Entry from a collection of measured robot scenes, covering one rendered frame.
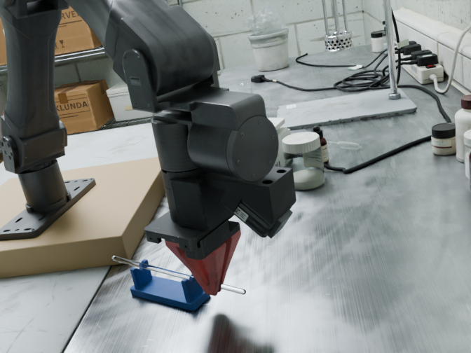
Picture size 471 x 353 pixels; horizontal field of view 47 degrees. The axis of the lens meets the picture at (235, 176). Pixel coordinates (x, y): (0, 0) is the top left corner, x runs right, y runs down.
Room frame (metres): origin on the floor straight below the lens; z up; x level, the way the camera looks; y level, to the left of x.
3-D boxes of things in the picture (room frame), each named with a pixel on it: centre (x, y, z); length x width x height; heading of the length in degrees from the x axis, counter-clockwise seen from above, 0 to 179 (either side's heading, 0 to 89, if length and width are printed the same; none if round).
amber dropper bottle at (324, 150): (0.90, -0.15, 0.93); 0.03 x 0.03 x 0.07
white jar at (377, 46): (1.87, -0.57, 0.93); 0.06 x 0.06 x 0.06
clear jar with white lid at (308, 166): (0.82, -0.11, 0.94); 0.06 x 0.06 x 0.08
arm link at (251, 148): (0.49, 0.01, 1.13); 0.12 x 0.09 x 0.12; 40
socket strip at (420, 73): (1.49, -0.55, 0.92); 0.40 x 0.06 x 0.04; 171
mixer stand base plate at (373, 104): (1.21, -0.27, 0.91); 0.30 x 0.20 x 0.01; 81
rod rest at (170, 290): (0.56, 0.10, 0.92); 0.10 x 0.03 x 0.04; 52
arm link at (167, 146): (0.51, 0.04, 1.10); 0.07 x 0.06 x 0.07; 40
